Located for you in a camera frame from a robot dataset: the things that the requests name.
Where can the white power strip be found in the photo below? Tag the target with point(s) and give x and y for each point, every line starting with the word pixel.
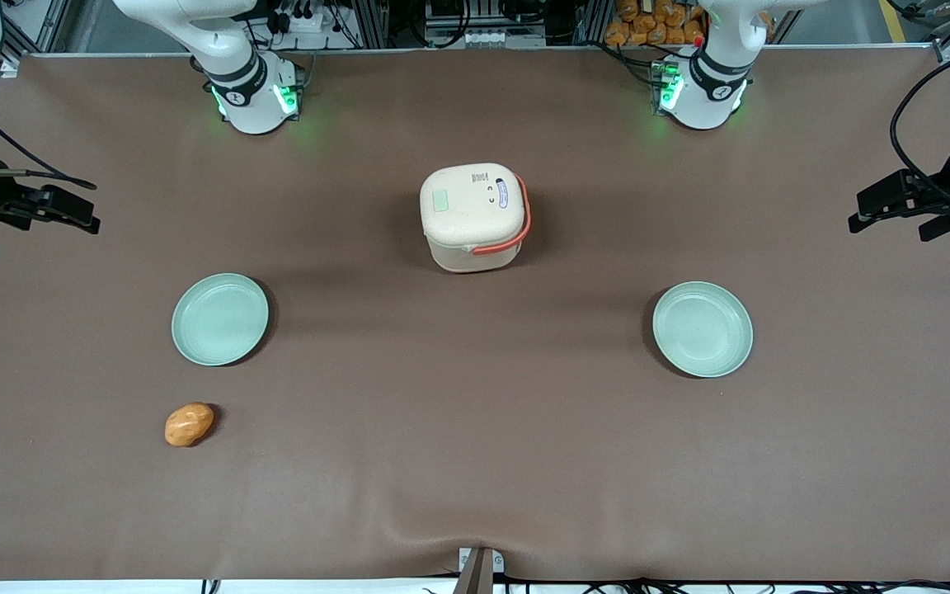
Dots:
pixel 303 21

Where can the pale green round plate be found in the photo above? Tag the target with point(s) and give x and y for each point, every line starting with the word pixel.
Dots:
pixel 220 319
pixel 703 329

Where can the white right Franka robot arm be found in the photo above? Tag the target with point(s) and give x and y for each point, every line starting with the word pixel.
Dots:
pixel 237 58

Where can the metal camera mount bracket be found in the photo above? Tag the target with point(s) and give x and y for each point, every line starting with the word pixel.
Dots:
pixel 480 571

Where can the orange-brown bread roll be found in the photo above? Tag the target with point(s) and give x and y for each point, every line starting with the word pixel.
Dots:
pixel 189 424

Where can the aluminium frame rail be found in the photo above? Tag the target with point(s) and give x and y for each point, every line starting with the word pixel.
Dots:
pixel 475 49

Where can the brown table mat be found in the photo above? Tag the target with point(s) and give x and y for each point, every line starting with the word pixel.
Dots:
pixel 475 445

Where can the pile of orange bread rolls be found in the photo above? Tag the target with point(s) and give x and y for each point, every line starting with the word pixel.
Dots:
pixel 656 23

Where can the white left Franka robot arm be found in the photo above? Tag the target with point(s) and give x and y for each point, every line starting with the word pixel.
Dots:
pixel 710 78

